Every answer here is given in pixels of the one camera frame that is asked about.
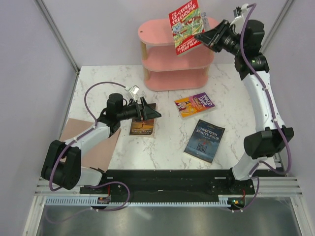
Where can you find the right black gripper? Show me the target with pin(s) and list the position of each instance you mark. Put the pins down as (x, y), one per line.
(211, 38)

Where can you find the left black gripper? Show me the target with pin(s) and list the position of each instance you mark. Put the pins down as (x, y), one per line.
(147, 112)

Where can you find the brown Edward Tulane book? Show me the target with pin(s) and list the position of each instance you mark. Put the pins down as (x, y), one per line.
(143, 128)

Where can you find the red 13-Storey Treehouse book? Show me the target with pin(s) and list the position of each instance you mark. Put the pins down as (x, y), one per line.
(186, 22)

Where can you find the blue Nineteen Eighty-Four book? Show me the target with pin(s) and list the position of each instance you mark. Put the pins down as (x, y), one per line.
(204, 141)

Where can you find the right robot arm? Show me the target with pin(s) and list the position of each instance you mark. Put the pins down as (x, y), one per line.
(271, 135)

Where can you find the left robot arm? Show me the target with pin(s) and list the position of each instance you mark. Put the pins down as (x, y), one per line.
(62, 165)

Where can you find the Roald Dahl Charlie book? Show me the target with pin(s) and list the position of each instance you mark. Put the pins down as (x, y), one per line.
(194, 105)

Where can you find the pink three-tier shelf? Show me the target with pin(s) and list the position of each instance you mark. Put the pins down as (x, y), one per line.
(163, 69)

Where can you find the pink paper file sheet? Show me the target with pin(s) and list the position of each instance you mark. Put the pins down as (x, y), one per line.
(99, 156)

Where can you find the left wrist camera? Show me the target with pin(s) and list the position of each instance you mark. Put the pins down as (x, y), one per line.
(133, 92)

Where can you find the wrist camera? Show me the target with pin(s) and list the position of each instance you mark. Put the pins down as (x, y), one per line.
(240, 10)
(133, 92)

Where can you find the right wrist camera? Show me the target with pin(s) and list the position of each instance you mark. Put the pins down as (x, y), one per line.
(240, 10)

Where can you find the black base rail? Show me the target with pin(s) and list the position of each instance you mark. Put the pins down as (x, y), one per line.
(170, 185)

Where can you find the white slotted cable duct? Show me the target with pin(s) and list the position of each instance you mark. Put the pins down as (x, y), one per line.
(104, 202)

